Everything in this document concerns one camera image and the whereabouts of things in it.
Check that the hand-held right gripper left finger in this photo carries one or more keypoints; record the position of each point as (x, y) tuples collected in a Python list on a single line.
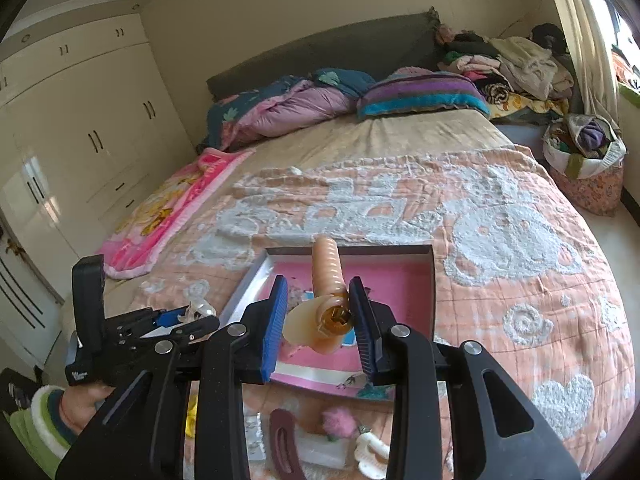
[(277, 330)]

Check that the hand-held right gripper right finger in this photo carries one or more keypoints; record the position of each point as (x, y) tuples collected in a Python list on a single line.
[(362, 330)]

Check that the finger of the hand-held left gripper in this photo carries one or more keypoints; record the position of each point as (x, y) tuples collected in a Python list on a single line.
[(200, 330), (145, 319)]

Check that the clear hair clip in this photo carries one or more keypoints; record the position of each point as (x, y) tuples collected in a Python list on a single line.
[(200, 308)]

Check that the grey box with pink lining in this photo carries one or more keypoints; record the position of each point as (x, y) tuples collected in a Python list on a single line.
[(395, 280)]

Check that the peach hair clip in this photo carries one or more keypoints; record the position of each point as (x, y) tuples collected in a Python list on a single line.
[(325, 270)]

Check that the brown hair clip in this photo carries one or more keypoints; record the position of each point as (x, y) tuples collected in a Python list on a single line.
[(281, 435)]

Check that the white claw hair clip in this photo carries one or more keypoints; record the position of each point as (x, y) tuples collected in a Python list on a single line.
[(371, 452)]

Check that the person's left hand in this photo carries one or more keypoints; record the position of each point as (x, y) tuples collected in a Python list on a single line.
[(82, 405)]

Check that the white door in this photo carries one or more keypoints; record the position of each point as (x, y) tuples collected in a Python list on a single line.
[(25, 285)]

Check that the yellow hair clip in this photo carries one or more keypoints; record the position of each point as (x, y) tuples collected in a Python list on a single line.
[(190, 415)]

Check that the pink fluffy pom-pom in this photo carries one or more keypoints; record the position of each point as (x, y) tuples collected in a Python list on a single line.
[(336, 422)]

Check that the silver plastic packet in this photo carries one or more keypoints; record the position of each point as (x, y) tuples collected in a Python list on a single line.
[(255, 435)]

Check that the pink cartoon blanket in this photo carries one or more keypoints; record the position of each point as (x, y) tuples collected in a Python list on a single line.
[(165, 210)]

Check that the clear plastic packet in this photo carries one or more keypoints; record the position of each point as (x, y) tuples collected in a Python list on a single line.
[(320, 452)]

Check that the beige bed sheet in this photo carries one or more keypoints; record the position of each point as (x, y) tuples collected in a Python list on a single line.
[(400, 140)]

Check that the cream wardrobe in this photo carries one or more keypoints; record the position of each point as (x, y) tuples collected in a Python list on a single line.
[(85, 110)]

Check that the purple and teal quilt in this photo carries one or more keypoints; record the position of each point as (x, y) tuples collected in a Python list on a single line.
[(280, 105)]

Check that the striped pillow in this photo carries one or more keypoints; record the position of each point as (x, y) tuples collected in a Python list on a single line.
[(425, 95)]

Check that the cloth bag of clothes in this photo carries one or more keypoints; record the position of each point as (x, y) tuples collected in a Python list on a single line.
[(585, 160)]

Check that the grey headboard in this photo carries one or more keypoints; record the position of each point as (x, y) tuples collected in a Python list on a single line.
[(325, 50)]

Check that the pile of clothes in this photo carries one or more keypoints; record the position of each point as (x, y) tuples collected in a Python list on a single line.
[(520, 70)]

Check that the cream curtain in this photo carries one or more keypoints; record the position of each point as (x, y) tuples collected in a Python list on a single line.
[(580, 35)]

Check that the window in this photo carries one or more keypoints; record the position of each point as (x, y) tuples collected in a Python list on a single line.
[(622, 25)]

